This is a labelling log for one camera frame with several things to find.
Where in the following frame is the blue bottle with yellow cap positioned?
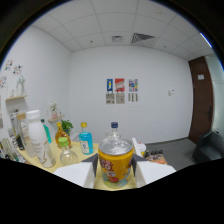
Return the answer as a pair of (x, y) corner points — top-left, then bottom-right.
(78, 121), (95, 156)

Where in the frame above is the ceiling air vent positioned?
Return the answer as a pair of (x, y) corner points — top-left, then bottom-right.
(131, 32), (156, 45)

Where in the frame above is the black and yellow tall can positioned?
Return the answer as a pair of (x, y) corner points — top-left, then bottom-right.
(9, 110), (26, 151)

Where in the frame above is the multicolour poster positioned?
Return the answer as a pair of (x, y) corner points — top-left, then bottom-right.
(128, 78), (139, 93)

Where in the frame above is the clear bottle with blue cap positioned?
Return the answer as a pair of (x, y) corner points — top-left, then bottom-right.
(108, 121), (122, 140)

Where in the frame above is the brown door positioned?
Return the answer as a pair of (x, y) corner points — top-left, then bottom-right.
(188, 55), (214, 144)

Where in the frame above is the white vase figurine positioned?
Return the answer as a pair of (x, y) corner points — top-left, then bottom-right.
(16, 74), (27, 97)

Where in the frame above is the clear bottle with green cap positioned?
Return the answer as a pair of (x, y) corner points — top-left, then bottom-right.
(58, 136), (80, 167)

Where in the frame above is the green potted plant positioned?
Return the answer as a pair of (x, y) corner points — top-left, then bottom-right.
(61, 119), (74, 136)

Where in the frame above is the yellow orange soda can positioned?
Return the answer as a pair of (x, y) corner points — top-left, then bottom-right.
(97, 136), (135, 189)

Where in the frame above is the black and white poster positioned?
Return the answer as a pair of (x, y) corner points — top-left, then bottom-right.
(105, 93), (116, 105)
(115, 92), (126, 104)
(128, 92), (139, 103)

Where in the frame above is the large white milk bottle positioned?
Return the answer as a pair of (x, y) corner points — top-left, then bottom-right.
(25, 109), (57, 169)

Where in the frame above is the white bottle with red cap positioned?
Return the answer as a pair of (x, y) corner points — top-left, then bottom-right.
(137, 142), (148, 157)

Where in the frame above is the black chair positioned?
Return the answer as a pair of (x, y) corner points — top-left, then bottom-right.
(192, 129), (224, 164)

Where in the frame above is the wooden wall shelf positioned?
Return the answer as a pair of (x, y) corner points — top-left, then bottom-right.
(4, 94), (28, 102)

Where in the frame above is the red poster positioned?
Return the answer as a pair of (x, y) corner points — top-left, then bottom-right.
(114, 78), (126, 93)

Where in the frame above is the blue poster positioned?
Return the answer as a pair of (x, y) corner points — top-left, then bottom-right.
(106, 78), (114, 93)

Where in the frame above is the clear jar with cork lid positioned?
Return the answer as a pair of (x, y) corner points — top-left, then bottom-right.
(16, 112), (34, 158)

